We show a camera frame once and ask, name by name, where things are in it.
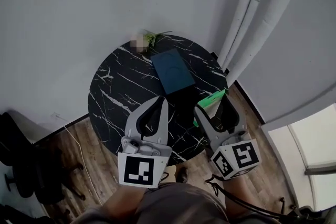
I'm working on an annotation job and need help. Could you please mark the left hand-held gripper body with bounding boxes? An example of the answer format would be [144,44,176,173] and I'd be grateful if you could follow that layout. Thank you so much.
[117,135,173,188]

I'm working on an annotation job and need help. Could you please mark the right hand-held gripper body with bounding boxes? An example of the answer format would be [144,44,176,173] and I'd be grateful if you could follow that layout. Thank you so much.
[209,130,262,181]

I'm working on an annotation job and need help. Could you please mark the green card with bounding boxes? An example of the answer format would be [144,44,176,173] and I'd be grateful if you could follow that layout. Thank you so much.
[193,88,229,128]

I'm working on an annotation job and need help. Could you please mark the dark teal drawer box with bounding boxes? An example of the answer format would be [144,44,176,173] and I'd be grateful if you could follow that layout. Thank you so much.
[150,47,208,130]

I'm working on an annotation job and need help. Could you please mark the person's right forearm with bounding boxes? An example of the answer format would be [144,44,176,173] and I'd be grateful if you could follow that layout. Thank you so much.
[222,173,250,215]

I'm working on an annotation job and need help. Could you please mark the person's left forearm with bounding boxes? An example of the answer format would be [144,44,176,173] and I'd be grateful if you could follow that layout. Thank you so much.
[106,184,146,220]

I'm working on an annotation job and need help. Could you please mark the black marble round table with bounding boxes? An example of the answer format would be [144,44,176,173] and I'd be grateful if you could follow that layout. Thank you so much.
[87,34,229,167]

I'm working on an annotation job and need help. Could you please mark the person's dark shoe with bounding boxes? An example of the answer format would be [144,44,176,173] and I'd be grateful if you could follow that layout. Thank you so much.
[175,166,190,184]

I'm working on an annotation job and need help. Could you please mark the black framed window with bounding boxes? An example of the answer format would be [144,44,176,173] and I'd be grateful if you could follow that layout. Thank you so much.
[259,102,336,215]

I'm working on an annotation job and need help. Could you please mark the pink flower sprig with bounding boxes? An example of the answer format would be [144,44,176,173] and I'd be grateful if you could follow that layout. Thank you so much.
[129,29,173,55]

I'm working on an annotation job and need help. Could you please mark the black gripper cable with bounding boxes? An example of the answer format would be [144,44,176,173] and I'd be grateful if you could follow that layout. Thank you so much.
[204,174,301,219]

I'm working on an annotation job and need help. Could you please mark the white floor cable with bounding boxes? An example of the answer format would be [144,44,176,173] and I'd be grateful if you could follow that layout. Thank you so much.
[64,125,103,206]

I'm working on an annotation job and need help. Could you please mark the white wall pipes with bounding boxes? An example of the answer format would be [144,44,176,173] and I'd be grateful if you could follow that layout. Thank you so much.
[217,0,308,88]

